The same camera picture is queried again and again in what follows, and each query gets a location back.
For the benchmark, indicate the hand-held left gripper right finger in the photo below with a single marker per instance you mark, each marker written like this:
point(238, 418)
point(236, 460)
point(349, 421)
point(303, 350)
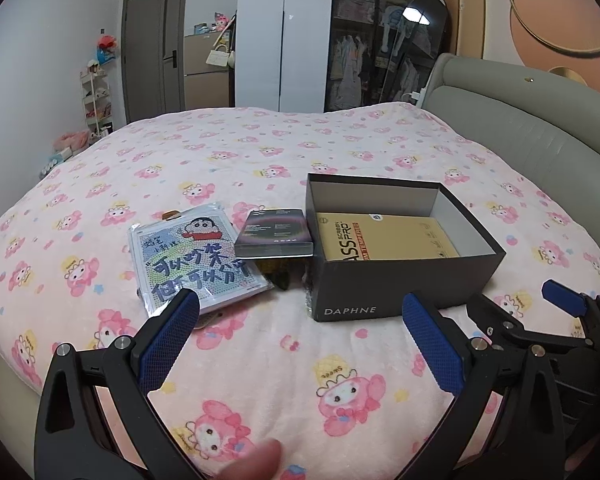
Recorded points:
point(430, 345)

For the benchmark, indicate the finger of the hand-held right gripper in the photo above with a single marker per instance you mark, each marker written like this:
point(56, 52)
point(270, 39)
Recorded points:
point(562, 297)
point(486, 317)

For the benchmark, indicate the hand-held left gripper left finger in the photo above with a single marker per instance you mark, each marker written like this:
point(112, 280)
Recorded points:
point(172, 330)

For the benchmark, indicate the dark grey shoe box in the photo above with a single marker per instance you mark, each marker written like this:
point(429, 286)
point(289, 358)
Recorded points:
point(360, 285)

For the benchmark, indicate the person's left hand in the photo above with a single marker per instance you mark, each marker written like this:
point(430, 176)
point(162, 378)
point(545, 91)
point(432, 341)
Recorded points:
point(252, 462)

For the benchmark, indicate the cartoon diamond painting kit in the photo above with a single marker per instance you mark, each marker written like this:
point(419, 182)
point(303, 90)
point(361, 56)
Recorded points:
point(200, 255)

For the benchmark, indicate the brown snack packet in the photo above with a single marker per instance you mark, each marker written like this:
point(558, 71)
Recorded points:
point(172, 215)

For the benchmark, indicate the yellow screen protector packet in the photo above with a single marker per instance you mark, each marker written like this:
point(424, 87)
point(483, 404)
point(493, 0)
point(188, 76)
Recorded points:
point(380, 240)

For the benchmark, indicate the small dark flat box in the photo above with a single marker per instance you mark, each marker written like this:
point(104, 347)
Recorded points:
point(272, 235)

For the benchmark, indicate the grey green bed headboard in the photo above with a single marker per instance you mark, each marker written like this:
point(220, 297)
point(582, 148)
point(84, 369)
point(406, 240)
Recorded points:
point(530, 125)

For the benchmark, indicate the pink printed blanket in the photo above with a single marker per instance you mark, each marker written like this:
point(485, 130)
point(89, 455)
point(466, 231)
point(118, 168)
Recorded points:
point(330, 150)

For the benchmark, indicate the white shelf rack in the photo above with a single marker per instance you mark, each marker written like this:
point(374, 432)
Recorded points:
point(97, 105)

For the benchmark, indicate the cardboard box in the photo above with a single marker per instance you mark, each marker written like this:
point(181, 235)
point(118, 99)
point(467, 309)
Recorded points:
point(197, 55)
point(205, 92)

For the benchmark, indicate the grey door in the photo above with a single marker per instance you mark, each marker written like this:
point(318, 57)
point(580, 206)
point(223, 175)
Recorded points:
point(150, 60)

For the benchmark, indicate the cream tote bag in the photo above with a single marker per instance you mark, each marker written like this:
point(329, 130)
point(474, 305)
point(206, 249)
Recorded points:
point(217, 56)

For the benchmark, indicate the arched floor mirror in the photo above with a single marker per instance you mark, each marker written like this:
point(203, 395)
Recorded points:
point(430, 35)

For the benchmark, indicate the red and blue plush toy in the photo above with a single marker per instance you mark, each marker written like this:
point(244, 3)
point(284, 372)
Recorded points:
point(106, 49)

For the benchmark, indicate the white wardrobe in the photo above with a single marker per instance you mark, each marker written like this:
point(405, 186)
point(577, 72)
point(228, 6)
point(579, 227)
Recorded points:
point(260, 50)

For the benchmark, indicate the dark glass display cabinet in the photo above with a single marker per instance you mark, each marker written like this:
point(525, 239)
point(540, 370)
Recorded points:
point(360, 35)

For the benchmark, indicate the pink plush toy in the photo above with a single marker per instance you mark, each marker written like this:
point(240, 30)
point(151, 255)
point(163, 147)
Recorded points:
point(222, 21)

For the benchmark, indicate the white wall plug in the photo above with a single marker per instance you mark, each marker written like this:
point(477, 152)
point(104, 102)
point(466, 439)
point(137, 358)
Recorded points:
point(420, 96)

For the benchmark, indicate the round orange wall panel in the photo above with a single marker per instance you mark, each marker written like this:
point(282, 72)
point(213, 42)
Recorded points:
point(560, 5)

